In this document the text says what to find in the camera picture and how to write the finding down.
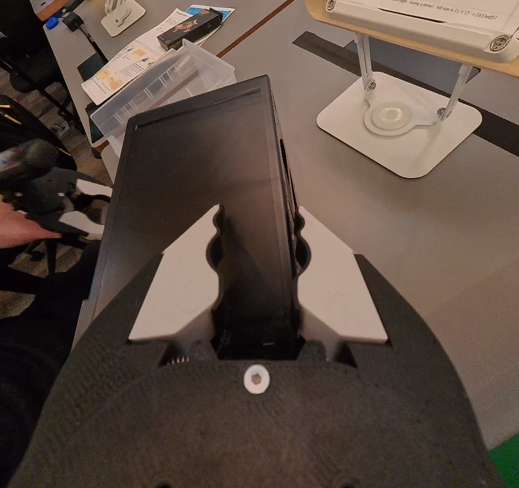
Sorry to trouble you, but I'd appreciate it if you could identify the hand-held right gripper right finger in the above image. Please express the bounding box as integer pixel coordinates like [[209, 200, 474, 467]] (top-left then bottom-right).
[[292, 206, 390, 361]]

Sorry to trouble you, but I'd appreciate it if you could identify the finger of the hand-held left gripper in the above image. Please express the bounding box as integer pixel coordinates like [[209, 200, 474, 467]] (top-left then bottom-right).
[[59, 211, 106, 241], [75, 179, 114, 198]]

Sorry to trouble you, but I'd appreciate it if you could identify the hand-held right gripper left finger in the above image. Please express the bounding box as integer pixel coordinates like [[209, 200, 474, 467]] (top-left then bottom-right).
[[128, 204, 225, 353]]

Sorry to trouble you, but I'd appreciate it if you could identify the black drawer cabinet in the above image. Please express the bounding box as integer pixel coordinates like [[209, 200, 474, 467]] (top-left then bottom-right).
[[73, 75, 309, 361]]

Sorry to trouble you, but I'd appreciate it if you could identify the large clear plastic bin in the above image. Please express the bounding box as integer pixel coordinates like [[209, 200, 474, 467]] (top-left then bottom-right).
[[89, 39, 237, 160]]

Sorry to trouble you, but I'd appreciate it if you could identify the green plastic bin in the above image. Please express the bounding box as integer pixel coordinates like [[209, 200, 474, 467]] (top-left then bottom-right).
[[488, 435, 519, 488]]

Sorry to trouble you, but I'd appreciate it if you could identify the person's left hand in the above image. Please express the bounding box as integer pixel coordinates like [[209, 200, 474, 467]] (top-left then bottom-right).
[[0, 202, 62, 250]]

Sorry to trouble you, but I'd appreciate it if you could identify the black swivel chair base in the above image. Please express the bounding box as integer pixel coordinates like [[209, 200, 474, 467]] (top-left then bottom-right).
[[16, 234, 92, 294]]

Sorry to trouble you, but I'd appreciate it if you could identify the black backpack yellow trim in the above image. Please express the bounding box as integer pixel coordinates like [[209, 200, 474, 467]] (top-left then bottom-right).
[[0, 95, 78, 172]]

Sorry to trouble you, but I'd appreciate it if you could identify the white instruction leaflet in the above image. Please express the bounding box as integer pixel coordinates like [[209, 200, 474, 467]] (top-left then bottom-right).
[[81, 5, 195, 105]]

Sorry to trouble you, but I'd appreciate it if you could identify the person's black clothing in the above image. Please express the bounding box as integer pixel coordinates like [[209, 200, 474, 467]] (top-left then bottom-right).
[[0, 245, 102, 488]]

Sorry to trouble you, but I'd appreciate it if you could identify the black rubber mallet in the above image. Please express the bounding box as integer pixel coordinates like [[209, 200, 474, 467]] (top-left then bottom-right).
[[62, 11, 109, 64]]

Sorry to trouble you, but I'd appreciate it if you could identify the document stand with white base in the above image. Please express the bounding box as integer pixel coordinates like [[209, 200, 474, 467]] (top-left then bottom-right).
[[101, 0, 147, 37]]

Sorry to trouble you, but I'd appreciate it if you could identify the small black box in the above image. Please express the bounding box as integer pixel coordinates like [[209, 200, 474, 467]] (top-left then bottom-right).
[[157, 7, 223, 51]]

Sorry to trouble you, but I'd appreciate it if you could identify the blue printed leaflet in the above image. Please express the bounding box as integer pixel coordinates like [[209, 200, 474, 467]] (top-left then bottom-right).
[[187, 5, 236, 24]]

